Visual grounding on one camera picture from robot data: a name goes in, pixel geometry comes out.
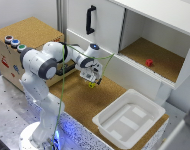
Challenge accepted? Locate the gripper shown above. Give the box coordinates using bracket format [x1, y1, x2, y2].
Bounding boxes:
[79, 61, 104, 85]

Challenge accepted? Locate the yellow block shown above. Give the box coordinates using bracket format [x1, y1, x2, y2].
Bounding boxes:
[88, 82, 97, 89]

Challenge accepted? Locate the pink block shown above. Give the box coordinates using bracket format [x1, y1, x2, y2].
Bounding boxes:
[145, 58, 154, 68]

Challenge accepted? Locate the white sliding door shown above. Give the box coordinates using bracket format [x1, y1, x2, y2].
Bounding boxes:
[66, 0, 126, 54]

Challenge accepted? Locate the white plastic box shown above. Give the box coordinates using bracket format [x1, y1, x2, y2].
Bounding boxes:
[91, 88, 167, 150]

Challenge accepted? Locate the white cabinet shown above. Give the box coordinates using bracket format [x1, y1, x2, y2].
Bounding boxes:
[65, 0, 190, 107]

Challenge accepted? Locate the wooden drawer box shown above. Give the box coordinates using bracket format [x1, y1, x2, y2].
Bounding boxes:
[0, 16, 78, 92]

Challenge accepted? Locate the green button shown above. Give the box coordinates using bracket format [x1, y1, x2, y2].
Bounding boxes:
[16, 44, 28, 54]

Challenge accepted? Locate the blue button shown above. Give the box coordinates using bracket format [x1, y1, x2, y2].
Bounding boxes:
[10, 38, 21, 49]

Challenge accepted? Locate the red button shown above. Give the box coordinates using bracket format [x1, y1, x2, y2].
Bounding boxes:
[4, 35, 14, 45]

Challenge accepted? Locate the black drawer handle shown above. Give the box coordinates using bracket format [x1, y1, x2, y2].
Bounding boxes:
[55, 63, 76, 77]

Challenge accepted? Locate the green cable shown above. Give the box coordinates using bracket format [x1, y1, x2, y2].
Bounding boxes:
[52, 43, 115, 148]

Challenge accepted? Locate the black door handle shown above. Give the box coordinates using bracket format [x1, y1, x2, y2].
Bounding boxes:
[85, 4, 97, 36]

